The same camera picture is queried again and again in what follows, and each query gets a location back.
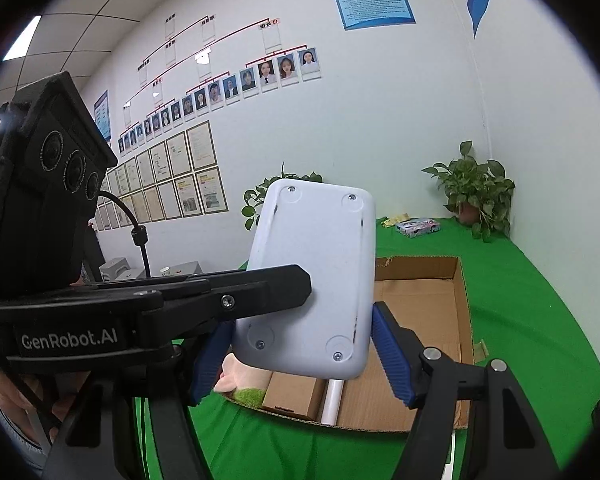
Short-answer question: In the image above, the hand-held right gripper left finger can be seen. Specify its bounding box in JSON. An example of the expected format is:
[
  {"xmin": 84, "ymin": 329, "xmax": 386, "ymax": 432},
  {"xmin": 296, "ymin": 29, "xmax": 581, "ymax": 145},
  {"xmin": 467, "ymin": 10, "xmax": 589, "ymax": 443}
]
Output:
[{"xmin": 42, "ymin": 320, "xmax": 233, "ymax": 480}]

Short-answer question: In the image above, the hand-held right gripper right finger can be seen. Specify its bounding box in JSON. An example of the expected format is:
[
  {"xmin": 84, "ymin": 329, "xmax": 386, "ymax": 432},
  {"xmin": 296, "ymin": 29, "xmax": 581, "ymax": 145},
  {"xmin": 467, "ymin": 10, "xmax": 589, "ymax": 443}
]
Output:
[{"xmin": 371, "ymin": 301, "xmax": 562, "ymax": 480}]

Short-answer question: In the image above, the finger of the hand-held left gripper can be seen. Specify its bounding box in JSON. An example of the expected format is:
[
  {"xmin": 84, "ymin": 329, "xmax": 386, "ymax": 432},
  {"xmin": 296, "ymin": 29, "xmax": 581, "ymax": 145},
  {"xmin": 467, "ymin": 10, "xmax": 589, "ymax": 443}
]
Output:
[{"xmin": 140, "ymin": 265, "xmax": 313, "ymax": 333}]

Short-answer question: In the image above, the pink and teal plush toy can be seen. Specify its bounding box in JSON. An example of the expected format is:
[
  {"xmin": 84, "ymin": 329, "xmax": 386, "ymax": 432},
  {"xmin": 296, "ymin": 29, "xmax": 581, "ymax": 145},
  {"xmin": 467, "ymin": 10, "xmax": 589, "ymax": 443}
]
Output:
[{"xmin": 215, "ymin": 355, "xmax": 273, "ymax": 408}]

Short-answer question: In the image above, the large cardboard box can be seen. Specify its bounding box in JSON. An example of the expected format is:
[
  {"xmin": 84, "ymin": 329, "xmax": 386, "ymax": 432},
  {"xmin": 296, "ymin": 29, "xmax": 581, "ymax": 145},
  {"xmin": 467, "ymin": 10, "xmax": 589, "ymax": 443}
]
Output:
[{"xmin": 220, "ymin": 256, "xmax": 488, "ymax": 433}]

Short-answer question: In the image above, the white electronic device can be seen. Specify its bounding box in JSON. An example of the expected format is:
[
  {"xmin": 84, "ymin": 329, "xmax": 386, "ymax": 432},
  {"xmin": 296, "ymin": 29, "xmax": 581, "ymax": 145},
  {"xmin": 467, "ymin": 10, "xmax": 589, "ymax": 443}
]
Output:
[{"xmin": 231, "ymin": 178, "xmax": 377, "ymax": 380}]

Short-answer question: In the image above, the white hair dryer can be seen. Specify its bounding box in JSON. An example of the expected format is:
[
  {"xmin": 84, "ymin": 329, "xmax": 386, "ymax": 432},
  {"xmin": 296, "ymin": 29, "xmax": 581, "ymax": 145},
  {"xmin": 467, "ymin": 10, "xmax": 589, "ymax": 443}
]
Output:
[{"xmin": 318, "ymin": 377, "xmax": 347, "ymax": 427}]

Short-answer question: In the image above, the small brown cardboard box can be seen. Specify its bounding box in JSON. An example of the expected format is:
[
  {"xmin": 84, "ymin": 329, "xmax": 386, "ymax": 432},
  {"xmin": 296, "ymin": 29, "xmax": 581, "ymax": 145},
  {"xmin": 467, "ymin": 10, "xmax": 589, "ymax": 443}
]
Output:
[{"xmin": 261, "ymin": 371, "xmax": 326, "ymax": 421}]

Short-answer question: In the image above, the person's left hand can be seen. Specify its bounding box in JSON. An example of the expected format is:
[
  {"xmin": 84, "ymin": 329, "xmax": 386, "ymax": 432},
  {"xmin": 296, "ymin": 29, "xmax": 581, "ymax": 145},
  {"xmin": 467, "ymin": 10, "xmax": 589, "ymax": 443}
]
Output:
[{"xmin": 0, "ymin": 367, "xmax": 58, "ymax": 443}]

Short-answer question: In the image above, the grey plastic stool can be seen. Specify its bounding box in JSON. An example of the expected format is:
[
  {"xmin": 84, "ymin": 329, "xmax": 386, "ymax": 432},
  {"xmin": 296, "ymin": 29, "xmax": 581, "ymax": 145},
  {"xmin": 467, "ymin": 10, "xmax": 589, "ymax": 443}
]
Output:
[
  {"xmin": 122, "ymin": 260, "xmax": 201, "ymax": 281},
  {"xmin": 100, "ymin": 257, "xmax": 133, "ymax": 281}
]

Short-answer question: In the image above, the bushy potted green plant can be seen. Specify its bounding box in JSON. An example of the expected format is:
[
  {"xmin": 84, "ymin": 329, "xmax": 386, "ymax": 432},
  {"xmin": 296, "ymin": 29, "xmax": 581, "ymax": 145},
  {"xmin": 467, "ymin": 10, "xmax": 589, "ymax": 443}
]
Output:
[{"xmin": 241, "ymin": 162, "xmax": 325, "ymax": 233}]

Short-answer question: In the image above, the colourful small printed box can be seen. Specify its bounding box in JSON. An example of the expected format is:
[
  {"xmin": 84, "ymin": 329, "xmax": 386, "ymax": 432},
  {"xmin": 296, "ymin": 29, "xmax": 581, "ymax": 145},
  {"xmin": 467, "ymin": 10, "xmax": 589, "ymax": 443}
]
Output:
[{"xmin": 395, "ymin": 218, "xmax": 441, "ymax": 238}]

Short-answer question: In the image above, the green tablecloth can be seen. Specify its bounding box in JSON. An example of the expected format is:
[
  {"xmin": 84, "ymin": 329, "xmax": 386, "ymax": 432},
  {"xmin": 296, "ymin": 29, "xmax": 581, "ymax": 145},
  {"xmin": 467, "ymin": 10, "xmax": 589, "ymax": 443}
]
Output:
[{"xmin": 132, "ymin": 216, "xmax": 600, "ymax": 480}]

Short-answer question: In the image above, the potted green plant brown pot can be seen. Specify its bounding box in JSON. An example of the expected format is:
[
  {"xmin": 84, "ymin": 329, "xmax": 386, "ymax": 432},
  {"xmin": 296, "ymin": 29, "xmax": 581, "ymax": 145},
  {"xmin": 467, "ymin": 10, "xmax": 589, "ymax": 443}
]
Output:
[{"xmin": 422, "ymin": 141, "xmax": 516, "ymax": 243}]

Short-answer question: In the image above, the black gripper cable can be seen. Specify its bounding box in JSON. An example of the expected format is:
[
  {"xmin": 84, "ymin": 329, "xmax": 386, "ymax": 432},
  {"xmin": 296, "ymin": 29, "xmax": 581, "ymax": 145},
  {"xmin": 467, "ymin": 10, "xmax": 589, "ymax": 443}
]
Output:
[{"xmin": 97, "ymin": 191, "xmax": 151, "ymax": 281}]

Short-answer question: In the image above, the wall of framed certificates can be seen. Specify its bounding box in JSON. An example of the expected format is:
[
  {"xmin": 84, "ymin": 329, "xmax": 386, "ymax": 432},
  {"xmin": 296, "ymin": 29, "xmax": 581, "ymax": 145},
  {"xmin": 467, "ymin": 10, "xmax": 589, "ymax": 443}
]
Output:
[{"xmin": 92, "ymin": 120, "xmax": 228, "ymax": 231}]

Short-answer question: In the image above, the wall chart of portrait photos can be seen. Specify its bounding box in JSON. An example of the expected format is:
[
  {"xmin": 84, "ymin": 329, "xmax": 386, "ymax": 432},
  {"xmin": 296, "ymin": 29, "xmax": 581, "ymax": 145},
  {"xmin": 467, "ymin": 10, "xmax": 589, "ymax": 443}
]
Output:
[{"xmin": 117, "ymin": 15, "xmax": 326, "ymax": 153}]

